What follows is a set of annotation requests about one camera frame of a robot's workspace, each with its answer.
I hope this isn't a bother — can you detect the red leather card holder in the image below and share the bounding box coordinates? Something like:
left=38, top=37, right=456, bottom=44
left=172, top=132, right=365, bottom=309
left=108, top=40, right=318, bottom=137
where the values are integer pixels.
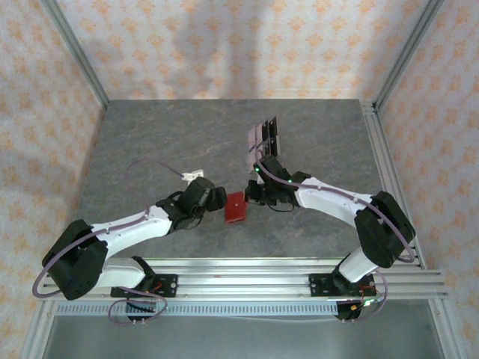
left=223, top=190, right=249, bottom=225

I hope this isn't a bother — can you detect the clear acrylic card stand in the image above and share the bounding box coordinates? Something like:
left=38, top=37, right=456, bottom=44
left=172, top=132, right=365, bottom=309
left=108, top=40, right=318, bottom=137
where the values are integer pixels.
left=245, top=115, right=282, bottom=176

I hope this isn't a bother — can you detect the grey metal base panel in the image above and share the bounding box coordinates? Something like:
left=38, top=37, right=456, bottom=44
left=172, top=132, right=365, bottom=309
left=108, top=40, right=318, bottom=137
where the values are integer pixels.
left=43, top=315, right=446, bottom=359

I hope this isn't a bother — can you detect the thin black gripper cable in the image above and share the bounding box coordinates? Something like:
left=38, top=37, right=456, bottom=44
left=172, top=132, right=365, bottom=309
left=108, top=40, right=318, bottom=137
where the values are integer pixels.
left=174, top=215, right=205, bottom=232
left=261, top=201, right=296, bottom=215

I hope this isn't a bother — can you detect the aluminium mounting rail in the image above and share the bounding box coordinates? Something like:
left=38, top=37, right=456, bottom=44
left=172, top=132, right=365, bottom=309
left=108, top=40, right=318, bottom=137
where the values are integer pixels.
left=39, top=257, right=448, bottom=300

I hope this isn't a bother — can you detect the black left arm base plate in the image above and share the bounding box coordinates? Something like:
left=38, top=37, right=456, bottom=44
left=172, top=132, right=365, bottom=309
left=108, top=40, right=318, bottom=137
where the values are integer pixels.
left=111, top=274, right=178, bottom=299

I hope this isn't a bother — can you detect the slotted grey cable duct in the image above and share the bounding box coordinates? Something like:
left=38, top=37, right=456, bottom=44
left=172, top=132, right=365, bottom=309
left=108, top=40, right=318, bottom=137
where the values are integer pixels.
left=55, top=301, right=340, bottom=317

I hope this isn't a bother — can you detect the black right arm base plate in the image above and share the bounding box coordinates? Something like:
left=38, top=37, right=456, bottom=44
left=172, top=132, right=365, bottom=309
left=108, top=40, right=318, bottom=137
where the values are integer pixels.
left=309, top=272, right=375, bottom=298

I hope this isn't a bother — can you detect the aluminium side rail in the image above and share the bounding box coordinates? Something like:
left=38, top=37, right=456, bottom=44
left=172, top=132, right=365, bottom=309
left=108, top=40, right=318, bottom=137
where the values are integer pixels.
left=361, top=100, right=426, bottom=270

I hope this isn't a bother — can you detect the black controller bracket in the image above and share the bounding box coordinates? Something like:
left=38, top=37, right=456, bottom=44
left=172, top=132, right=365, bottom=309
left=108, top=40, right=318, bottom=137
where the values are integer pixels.
left=335, top=298, right=379, bottom=322

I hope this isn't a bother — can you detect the aluminium frame post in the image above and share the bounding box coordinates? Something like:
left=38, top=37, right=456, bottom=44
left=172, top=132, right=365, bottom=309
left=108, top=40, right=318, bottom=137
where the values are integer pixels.
left=373, top=0, right=445, bottom=110
left=40, top=0, right=110, bottom=110

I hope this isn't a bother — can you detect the aluminium frame leg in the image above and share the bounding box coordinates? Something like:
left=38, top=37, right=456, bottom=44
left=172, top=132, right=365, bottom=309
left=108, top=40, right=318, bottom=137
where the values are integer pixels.
left=21, top=298, right=58, bottom=359
left=427, top=298, right=464, bottom=359

